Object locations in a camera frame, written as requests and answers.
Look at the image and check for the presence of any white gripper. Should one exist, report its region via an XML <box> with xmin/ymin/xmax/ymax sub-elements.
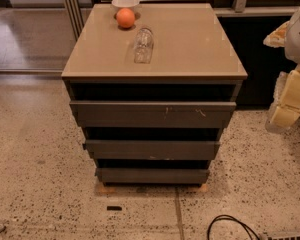
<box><xmin>269</xmin><ymin>65</ymin><xmax>300</xmax><ymax>128</ymax></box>

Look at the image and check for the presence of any grey drawer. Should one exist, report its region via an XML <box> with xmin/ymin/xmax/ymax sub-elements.
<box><xmin>85</xmin><ymin>140</ymin><xmax>220</xmax><ymax>160</ymax></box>
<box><xmin>70</xmin><ymin>101</ymin><xmax>236</xmax><ymax>128</ymax></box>
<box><xmin>96</xmin><ymin>168</ymin><xmax>209</xmax><ymax>184</ymax></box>

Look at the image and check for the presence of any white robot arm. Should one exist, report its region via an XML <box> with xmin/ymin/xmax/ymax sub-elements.
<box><xmin>263</xmin><ymin>7</ymin><xmax>300</xmax><ymax>133</ymax></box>

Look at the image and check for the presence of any grey drawer cabinet beige top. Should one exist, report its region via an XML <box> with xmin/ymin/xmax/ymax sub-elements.
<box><xmin>60</xmin><ymin>2</ymin><xmax>249</xmax><ymax>188</ymax></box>

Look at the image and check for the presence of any grey bottom drawer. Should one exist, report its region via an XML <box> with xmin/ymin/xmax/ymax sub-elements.
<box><xmin>96</xmin><ymin>168</ymin><xmax>209</xmax><ymax>184</ymax></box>

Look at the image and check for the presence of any grey top drawer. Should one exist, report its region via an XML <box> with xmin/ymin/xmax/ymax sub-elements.
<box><xmin>70</xmin><ymin>101</ymin><xmax>236</xmax><ymax>128</ymax></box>

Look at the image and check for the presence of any clear plastic bottle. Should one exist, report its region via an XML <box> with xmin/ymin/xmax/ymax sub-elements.
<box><xmin>134</xmin><ymin>27</ymin><xmax>154</xmax><ymax>64</ymax></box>

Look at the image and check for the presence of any orange fruit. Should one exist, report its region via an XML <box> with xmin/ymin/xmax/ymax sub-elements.
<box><xmin>116</xmin><ymin>8</ymin><xmax>135</xmax><ymax>29</ymax></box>

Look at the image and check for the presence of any small black floor object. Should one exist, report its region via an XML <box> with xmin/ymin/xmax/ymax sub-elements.
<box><xmin>107</xmin><ymin>206</ymin><xmax>122</xmax><ymax>211</ymax></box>

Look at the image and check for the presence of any white bowl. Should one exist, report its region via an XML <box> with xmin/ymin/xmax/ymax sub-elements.
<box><xmin>111</xmin><ymin>0</ymin><xmax>140</xmax><ymax>11</ymax></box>

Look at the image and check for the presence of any black cable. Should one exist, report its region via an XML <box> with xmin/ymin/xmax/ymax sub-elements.
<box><xmin>206</xmin><ymin>214</ymin><xmax>262</xmax><ymax>240</ymax></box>

